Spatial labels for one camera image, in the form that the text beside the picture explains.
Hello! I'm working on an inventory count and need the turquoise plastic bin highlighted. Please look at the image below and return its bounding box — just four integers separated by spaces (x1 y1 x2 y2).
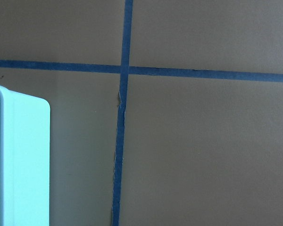
0 86 50 226

